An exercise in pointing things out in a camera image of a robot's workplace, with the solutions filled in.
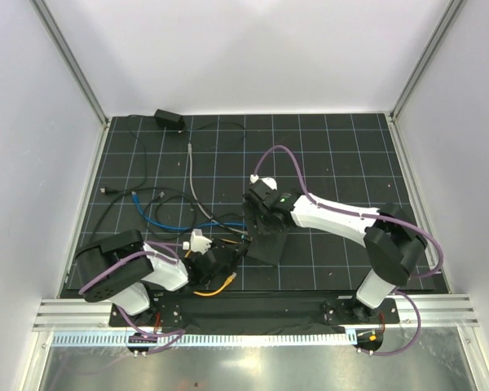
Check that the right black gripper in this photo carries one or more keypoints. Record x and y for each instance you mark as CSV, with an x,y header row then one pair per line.
x,y
262,228

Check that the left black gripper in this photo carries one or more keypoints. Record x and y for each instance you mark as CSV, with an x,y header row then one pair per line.
x,y
237,248

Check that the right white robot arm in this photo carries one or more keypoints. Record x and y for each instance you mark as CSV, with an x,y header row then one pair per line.
x,y
393,247

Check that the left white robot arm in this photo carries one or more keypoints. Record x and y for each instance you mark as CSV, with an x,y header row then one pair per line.
x,y
121,268

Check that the black grid mat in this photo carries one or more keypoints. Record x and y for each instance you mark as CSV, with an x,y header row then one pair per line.
x,y
161,181

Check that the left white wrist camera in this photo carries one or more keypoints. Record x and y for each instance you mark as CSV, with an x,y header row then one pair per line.
x,y
197,243

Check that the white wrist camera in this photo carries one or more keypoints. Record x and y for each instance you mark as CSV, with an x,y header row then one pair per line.
x,y
197,243
270,182

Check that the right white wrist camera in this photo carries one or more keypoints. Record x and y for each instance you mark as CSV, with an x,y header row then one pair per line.
x,y
270,182

